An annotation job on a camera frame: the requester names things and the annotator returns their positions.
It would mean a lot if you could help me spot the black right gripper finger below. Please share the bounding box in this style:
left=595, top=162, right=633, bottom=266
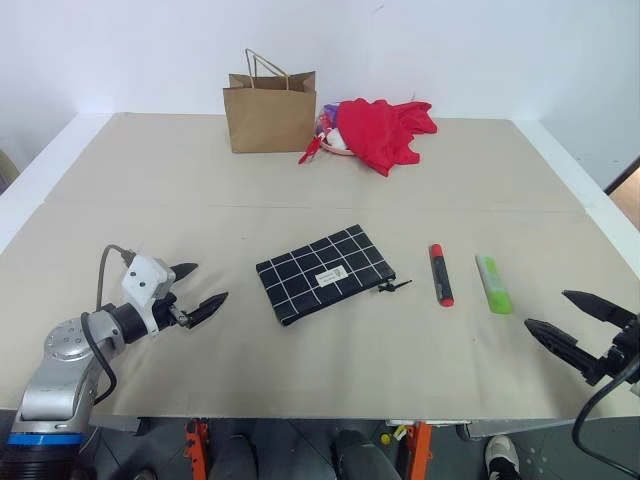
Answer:
left=523, top=318, right=610, bottom=387
left=561, top=289, right=637, bottom=329

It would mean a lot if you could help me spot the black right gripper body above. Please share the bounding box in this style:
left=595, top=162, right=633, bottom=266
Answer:
left=596, top=311, right=640, bottom=387

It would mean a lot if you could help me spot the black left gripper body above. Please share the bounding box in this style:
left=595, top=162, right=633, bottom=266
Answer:
left=151, top=291, right=194, bottom=332

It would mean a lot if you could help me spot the black checkered pencil pouch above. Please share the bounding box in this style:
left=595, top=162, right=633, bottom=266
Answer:
left=255, top=223, right=414, bottom=329

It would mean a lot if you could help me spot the basket of colourful clothes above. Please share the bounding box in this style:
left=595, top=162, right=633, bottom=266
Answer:
left=312, top=102, right=352, bottom=159

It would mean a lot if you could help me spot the green highlighter pen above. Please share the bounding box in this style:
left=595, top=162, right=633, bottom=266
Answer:
left=474, top=254, right=515, bottom=316

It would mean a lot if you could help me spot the brown wooden board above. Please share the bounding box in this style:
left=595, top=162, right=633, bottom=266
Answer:
left=603, top=155, right=640, bottom=237

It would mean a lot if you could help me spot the beige paper table cover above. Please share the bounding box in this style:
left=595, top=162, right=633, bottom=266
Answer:
left=43, top=111, right=587, bottom=213
left=0, top=201, right=640, bottom=421

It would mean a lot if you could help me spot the white sneaker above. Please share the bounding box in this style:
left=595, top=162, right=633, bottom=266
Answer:
left=484, top=434, right=527, bottom=480

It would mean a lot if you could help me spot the red and black marker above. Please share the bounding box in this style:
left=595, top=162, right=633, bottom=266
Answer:
left=429, top=243, right=457, bottom=309

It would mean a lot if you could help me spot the orange table leg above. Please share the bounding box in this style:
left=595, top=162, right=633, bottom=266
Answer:
left=183, top=418, right=210, bottom=480
left=406, top=420, right=434, bottom=480

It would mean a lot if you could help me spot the dark rounded shape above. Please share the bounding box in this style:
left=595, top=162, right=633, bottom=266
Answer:
left=333, top=428, right=400, bottom=480
left=206, top=433, right=259, bottom=480

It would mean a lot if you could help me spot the brown paper bag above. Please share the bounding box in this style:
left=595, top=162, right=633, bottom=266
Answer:
left=222, top=47, right=319, bottom=155

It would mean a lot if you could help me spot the beige chair back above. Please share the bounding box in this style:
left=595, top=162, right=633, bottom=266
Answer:
left=0, top=148, right=22, bottom=197

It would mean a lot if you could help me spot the red cloth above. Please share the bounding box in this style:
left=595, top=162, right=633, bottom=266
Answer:
left=334, top=98, right=439, bottom=178

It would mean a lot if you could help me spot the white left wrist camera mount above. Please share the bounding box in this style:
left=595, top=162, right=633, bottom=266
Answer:
left=120, top=254, right=177, bottom=332

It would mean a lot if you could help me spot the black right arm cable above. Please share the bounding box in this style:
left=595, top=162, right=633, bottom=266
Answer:
left=571, top=359, right=640, bottom=477

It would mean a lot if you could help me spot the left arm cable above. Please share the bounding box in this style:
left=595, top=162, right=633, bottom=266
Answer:
left=80, top=244, right=135, bottom=407

